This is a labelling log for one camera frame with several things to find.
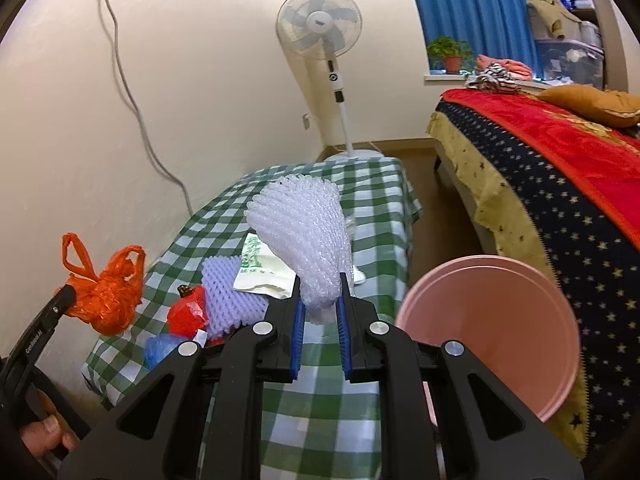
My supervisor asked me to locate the orange plastic bag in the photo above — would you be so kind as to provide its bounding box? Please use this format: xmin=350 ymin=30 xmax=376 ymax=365
xmin=62 ymin=233 xmax=145 ymax=337

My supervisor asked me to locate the white foam fruit net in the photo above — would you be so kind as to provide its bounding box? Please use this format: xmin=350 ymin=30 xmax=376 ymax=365
xmin=245 ymin=174 xmax=354 ymax=324

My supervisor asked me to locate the person left hand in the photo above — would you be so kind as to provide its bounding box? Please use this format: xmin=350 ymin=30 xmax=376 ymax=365
xmin=18 ymin=390 xmax=79 ymax=458

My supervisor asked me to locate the blue plastic bag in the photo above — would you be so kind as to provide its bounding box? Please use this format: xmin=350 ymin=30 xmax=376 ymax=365
xmin=143 ymin=334 xmax=186 ymax=370

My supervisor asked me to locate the red plastic wrapper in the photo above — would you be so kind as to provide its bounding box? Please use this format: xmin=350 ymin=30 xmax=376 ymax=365
xmin=166 ymin=285 xmax=207 ymax=339

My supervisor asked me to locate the lavender foam fruit net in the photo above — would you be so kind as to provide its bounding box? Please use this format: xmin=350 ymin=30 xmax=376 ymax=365
xmin=201 ymin=256 xmax=268 ymax=339

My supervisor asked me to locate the pink plastic bucket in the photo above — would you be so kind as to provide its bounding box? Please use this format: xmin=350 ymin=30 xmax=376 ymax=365
xmin=395 ymin=255 xmax=580 ymax=422

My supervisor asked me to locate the green white checkered tablecloth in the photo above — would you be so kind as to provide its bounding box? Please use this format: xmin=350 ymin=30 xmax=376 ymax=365
xmin=82 ymin=157 xmax=421 ymax=479

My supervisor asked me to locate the brown patterned candy wrapper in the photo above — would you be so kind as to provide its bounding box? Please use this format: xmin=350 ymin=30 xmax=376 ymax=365
xmin=178 ymin=285 xmax=192 ymax=297

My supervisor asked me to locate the white green printed plastic bag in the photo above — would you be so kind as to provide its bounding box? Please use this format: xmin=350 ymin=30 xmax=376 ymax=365
xmin=233 ymin=233 xmax=296 ymax=299

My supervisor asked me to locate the navy star pattern bedsheet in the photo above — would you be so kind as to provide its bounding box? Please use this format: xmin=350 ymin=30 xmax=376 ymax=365
xmin=435 ymin=102 xmax=639 ymax=458

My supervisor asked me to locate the yellow green bed skirt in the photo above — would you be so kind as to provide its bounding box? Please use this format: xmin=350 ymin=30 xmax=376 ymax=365
xmin=426 ymin=112 xmax=589 ymax=460

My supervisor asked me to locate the red blanket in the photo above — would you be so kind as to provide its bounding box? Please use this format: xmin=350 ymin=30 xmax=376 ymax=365
xmin=440 ymin=89 xmax=639 ymax=246

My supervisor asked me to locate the zebra striped cloth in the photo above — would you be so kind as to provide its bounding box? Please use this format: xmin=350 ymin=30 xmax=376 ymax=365
xmin=465 ymin=63 xmax=520 ymax=94

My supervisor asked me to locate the orange brown pillow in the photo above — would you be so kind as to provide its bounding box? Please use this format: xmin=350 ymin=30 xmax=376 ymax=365
xmin=537 ymin=84 xmax=640 ymax=129

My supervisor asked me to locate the pink folded cloth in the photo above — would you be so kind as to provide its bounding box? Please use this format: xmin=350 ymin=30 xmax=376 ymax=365
xmin=475 ymin=54 xmax=534 ymax=81

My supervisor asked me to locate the potted green plant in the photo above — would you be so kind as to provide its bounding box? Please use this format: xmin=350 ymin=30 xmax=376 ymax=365
xmin=426 ymin=36 xmax=473 ymax=75

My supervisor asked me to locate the clear plastic storage box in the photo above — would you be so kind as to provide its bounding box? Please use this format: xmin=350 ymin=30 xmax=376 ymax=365
xmin=536 ymin=39 xmax=605 ymax=90

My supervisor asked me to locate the white standing fan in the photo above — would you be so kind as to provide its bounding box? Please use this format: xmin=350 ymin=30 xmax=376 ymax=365
xmin=276 ymin=0 xmax=383 ymax=160

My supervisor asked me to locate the blue curtain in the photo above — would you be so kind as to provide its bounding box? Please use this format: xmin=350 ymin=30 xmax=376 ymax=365
xmin=416 ymin=0 xmax=541 ymax=74

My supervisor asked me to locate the beige garment on box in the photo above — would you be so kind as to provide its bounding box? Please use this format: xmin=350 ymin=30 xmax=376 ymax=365
xmin=526 ymin=0 xmax=582 ymax=41

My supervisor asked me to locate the grey power cable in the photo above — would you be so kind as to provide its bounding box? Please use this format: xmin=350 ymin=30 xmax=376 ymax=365
xmin=101 ymin=0 xmax=196 ymax=218

